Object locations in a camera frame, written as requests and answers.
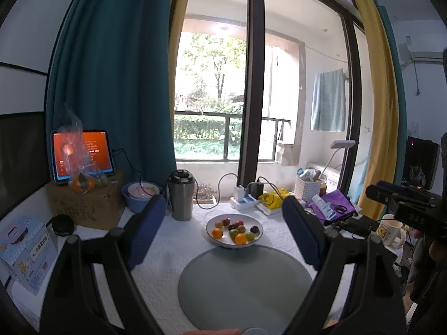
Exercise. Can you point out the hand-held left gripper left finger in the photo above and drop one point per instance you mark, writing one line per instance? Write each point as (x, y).
(148, 230)

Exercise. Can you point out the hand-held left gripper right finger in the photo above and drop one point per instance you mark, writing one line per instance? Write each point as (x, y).
(301, 234)

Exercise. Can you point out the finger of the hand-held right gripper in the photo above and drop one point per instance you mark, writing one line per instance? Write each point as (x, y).
(382, 194)
(405, 187)

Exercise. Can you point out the orange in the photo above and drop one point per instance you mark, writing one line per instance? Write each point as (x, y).
(240, 239)
(217, 232)

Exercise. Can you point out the white bowl with dark rim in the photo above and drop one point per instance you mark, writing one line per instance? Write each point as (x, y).
(213, 242)

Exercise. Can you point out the person's right forearm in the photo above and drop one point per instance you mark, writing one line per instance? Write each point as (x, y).
(431, 272)

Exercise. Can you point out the black computer case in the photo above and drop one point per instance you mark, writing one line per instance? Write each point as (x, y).
(422, 164)

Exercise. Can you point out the blue bowl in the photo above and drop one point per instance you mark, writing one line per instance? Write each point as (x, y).
(134, 204)

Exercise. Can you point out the white mug with bear print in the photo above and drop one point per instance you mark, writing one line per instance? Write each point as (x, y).
(391, 232)

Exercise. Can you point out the white cream tube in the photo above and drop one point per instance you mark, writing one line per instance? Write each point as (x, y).
(323, 206)

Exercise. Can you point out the white flat packet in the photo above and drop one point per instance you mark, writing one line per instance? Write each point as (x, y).
(270, 210)

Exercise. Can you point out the yellow plastic bag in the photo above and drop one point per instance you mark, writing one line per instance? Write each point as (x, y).
(274, 199)

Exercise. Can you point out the black scissors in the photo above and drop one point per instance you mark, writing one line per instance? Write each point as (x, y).
(340, 208)

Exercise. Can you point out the steel tumbler with black lid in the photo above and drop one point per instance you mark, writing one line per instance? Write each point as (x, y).
(181, 199)

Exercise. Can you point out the purple cloth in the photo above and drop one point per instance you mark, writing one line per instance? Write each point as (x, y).
(335, 202)

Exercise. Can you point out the white plastic basket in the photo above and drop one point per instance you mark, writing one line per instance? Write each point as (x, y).
(306, 186)

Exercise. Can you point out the black charger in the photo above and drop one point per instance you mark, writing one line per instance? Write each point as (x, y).
(257, 190)

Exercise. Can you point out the white desk lamp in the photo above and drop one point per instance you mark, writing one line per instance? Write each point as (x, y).
(340, 146)

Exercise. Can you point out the white power strip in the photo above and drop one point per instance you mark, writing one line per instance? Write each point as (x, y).
(244, 202)

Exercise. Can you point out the cardboard box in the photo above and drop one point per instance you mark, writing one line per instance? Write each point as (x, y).
(87, 204)

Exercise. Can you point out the white charger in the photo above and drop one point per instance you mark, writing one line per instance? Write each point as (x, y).
(239, 192)

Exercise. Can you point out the grey round placemat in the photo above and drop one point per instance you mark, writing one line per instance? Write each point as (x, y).
(244, 286)

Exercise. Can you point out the black round object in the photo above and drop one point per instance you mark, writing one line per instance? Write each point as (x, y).
(63, 225)

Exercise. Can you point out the clear plastic bag of oranges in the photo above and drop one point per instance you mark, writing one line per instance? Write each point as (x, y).
(78, 167)

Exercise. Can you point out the tablet with red screen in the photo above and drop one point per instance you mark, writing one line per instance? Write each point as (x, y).
(94, 150)

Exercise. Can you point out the hanging light blue towel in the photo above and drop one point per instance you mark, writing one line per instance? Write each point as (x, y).
(328, 99)

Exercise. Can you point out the teal curtain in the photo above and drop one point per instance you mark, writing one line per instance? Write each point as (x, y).
(115, 76)
(396, 76)

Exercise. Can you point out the balcony railing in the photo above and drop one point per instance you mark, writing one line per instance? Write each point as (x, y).
(216, 125)

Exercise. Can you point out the white and blue carton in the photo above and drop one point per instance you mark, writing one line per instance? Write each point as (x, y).
(24, 251)

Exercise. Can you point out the white air conditioner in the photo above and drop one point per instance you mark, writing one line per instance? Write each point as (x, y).
(426, 54)

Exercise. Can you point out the dark window post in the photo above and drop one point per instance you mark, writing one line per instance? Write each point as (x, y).
(253, 76)

